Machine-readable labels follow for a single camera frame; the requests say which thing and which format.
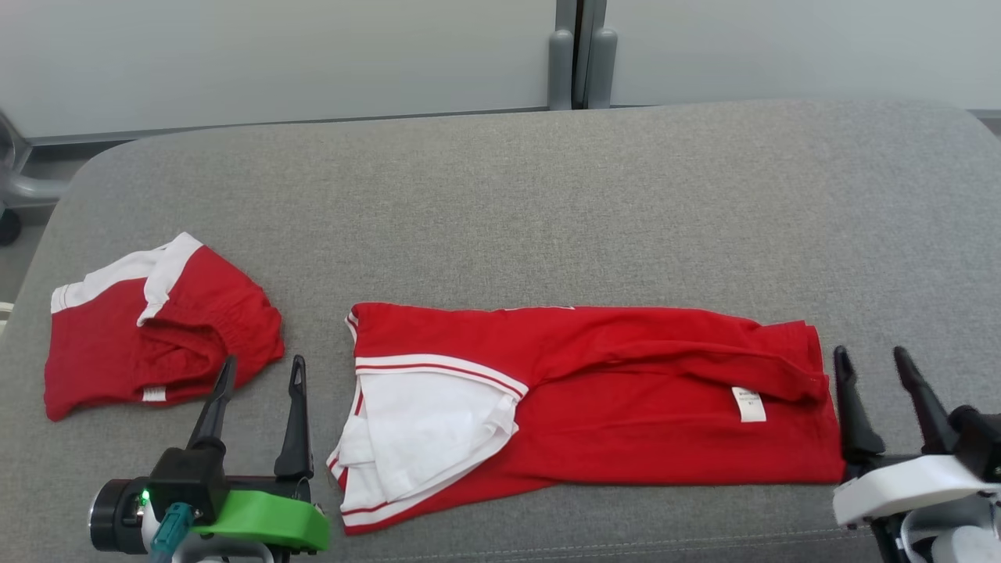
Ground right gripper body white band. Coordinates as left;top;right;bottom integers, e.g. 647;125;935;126
832;454;1001;529

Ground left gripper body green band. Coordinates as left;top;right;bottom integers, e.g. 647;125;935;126
88;473;331;554

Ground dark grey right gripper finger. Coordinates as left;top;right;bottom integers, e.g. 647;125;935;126
894;346;959;455
833;346;887;470

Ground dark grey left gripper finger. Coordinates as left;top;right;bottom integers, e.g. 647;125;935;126
188;356;237;455
274;356;314;480

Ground red white shorts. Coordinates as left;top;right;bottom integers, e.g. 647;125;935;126
43;231;286;423

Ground red white jersey shirt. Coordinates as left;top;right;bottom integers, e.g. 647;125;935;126
327;301;847;536

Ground black cable teal connector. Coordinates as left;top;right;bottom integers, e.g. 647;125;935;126
149;503;195;563

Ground grey double partition post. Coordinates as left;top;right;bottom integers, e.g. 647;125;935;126
547;0;619;111

